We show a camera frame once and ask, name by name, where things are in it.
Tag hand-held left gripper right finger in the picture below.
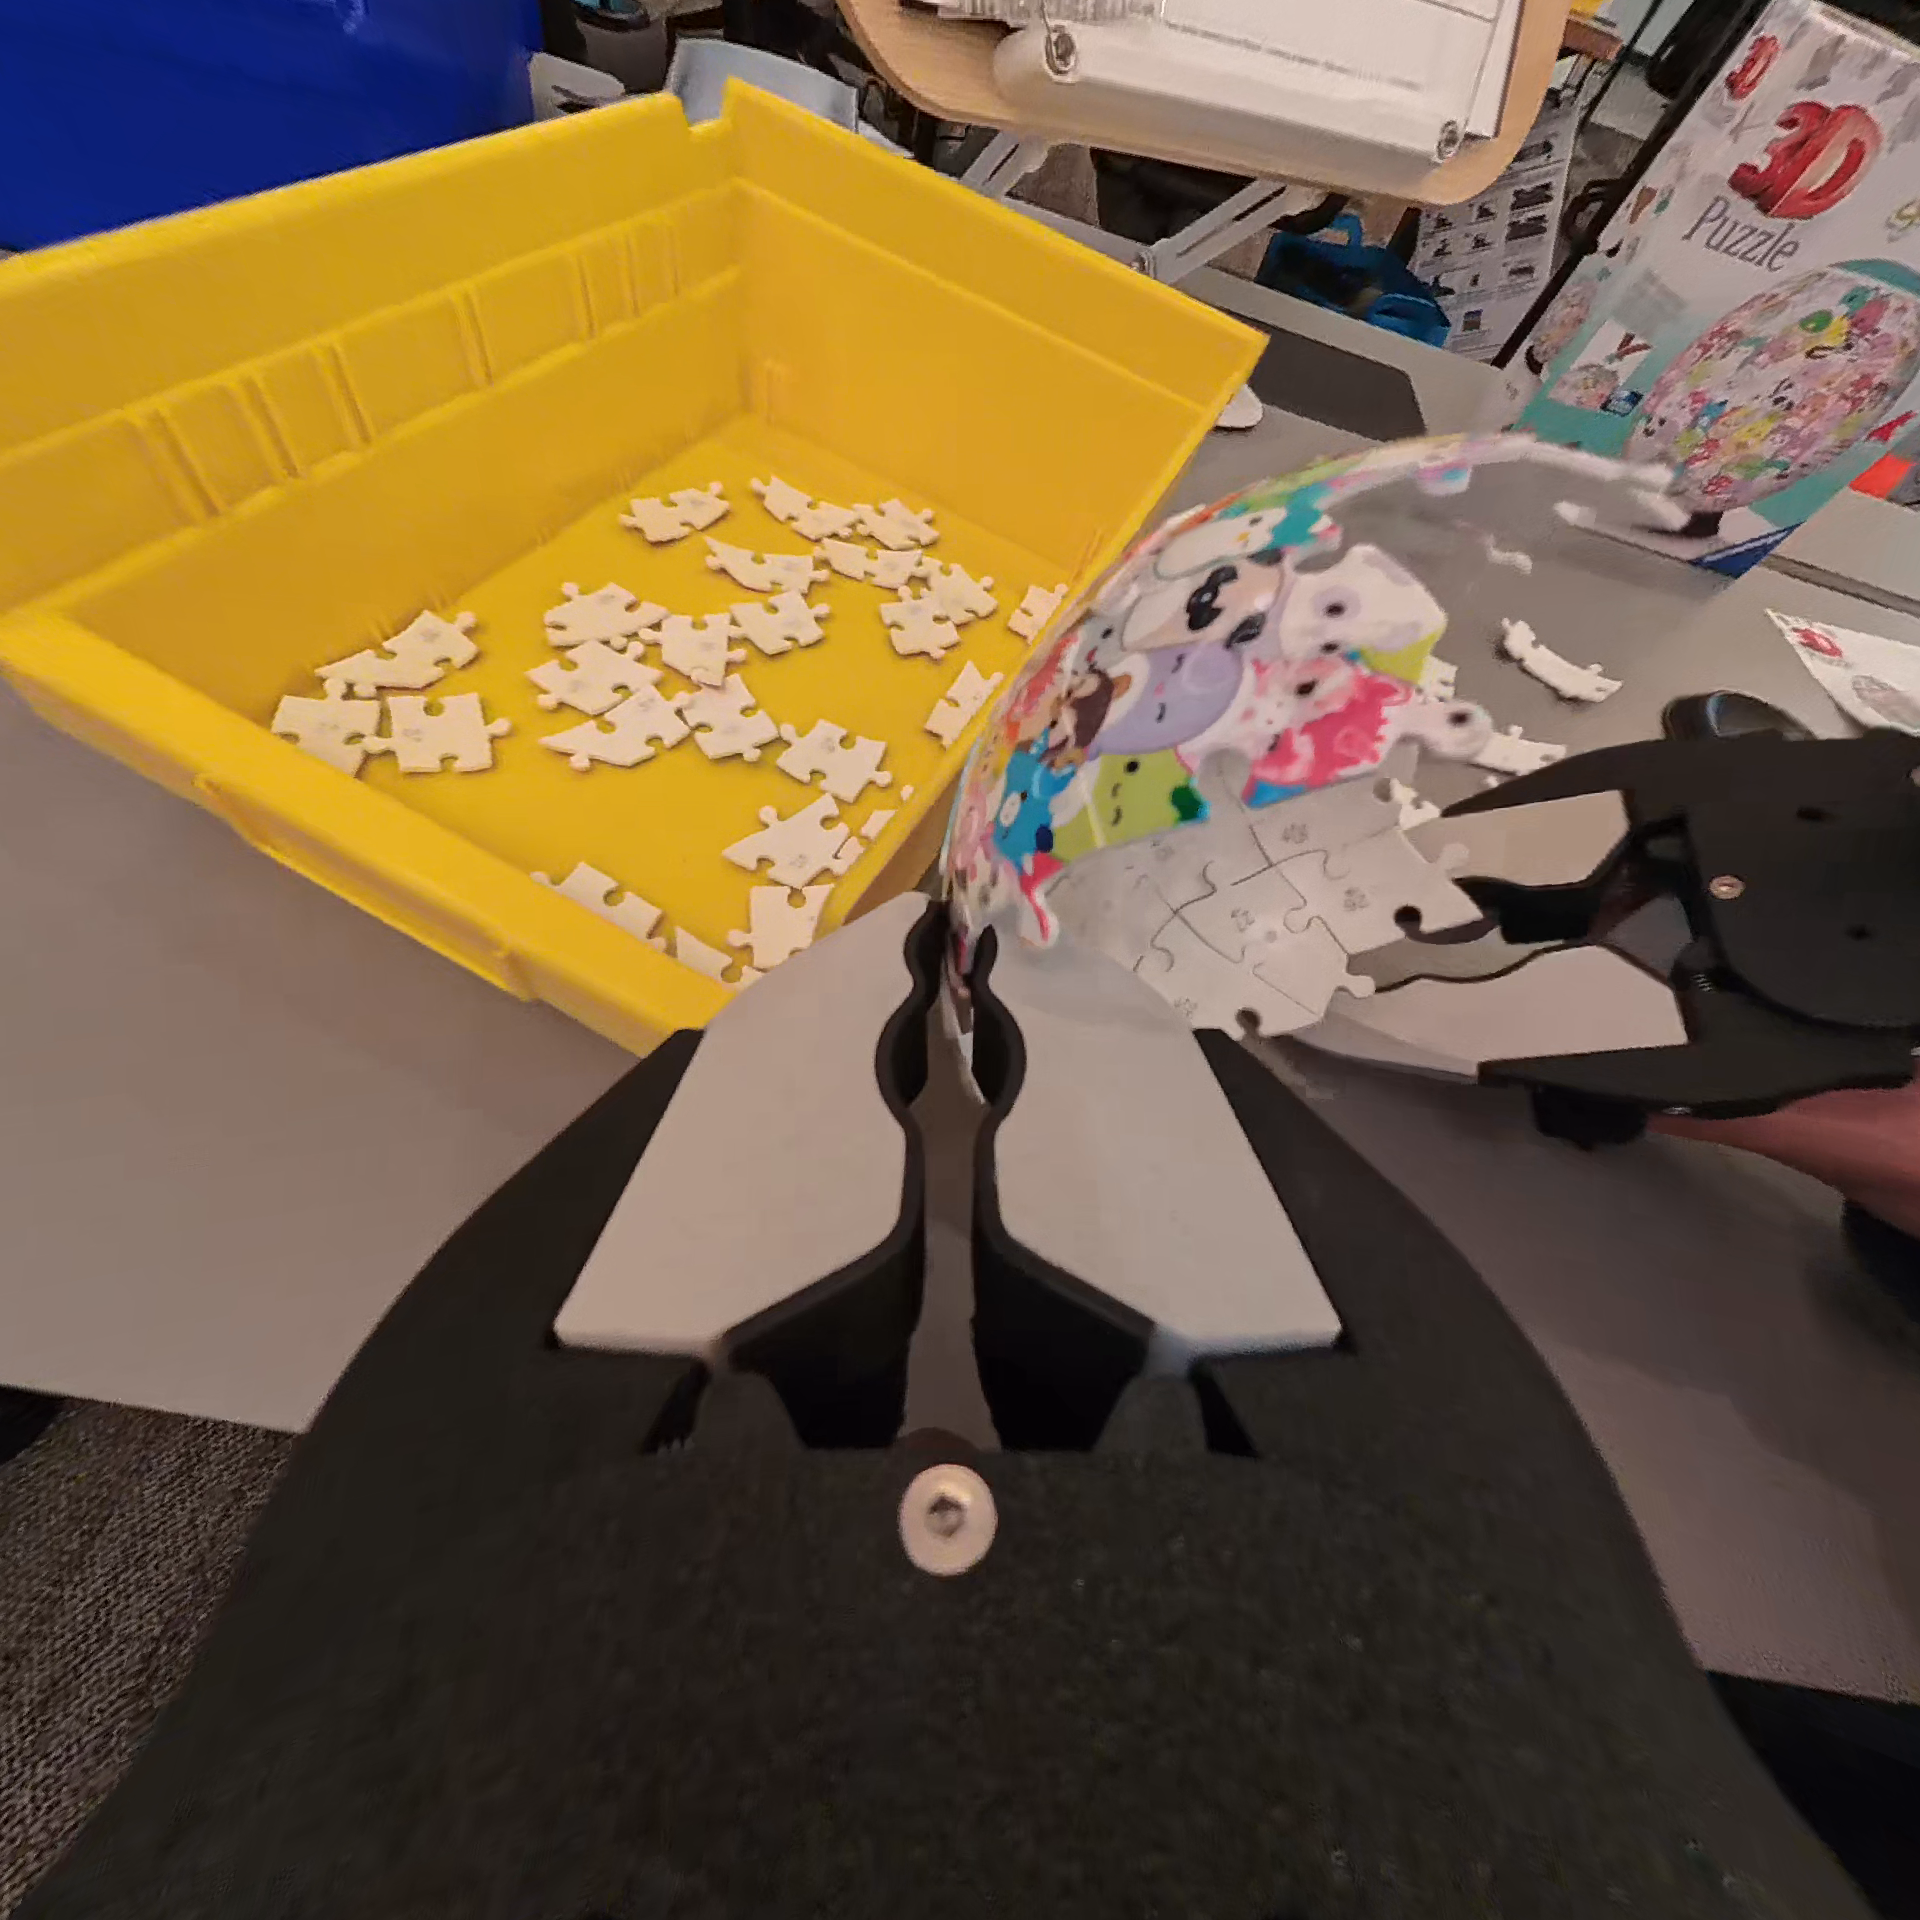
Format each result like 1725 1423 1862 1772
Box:
967 923 1345 1353

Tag yellow plastic bin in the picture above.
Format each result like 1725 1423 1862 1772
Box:
0 79 1271 1053

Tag person's dark pants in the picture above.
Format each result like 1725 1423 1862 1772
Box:
1710 1664 1920 1920

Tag group of white puzzle pieces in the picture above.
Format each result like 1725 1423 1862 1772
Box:
1477 615 1627 777
270 477 1071 992

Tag printed sticker sheet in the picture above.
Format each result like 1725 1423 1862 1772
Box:
1766 606 1920 738

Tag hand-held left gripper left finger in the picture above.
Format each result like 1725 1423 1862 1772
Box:
552 893 929 1360

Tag clear instruction sheet holder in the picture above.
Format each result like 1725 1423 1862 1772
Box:
901 0 1525 168

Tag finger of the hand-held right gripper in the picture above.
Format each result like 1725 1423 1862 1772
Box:
1440 791 1638 940
1291 930 1692 1079

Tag printed puzzle box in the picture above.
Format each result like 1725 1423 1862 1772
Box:
1506 0 1920 580

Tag partly built colourful puzzle ball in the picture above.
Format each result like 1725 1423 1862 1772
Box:
937 432 1675 1040

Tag person's right hand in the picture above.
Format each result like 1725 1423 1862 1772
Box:
1651 1076 1920 1202

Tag blue plastic bin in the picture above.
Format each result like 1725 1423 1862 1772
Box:
0 0 543 251

